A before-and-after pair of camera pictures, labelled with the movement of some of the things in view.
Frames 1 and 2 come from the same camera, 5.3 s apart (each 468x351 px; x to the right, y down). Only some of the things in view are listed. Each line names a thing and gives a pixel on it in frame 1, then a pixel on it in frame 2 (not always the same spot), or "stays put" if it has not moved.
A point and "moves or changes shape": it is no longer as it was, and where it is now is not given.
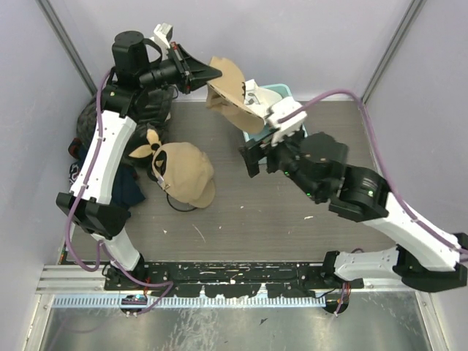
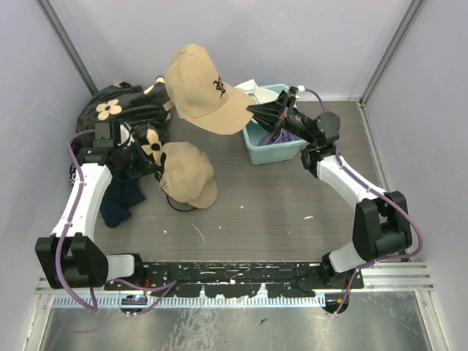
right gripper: (253, 151) to (269, 114)
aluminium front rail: (71, 279) stays put
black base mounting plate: (237, 278) stays put
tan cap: (225, 96) moves or changes shape
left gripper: (193, 74) to (144, 166)
